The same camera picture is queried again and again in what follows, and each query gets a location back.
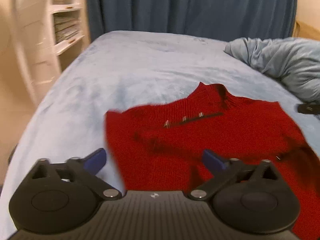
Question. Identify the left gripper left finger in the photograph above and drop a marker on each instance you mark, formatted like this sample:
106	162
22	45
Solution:
55	198

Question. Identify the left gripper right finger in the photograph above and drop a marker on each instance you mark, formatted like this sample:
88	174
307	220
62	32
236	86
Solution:
252	199

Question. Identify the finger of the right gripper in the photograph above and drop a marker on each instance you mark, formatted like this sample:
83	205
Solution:
309	108

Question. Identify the red knit sweater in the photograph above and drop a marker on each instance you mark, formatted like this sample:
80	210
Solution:
160	147

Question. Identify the white shelf unit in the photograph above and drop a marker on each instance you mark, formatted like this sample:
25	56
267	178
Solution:
70	34

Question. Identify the wooden bed frame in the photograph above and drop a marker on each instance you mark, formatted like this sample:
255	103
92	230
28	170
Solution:
303	30

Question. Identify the grey-blue crumpled blanket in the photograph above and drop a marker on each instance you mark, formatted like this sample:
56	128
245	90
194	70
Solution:
293	62

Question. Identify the dark blue curtain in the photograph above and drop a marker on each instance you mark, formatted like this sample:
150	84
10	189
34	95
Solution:
224	20

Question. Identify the light blue bed sheet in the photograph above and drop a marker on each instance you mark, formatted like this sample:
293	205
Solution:
123	69

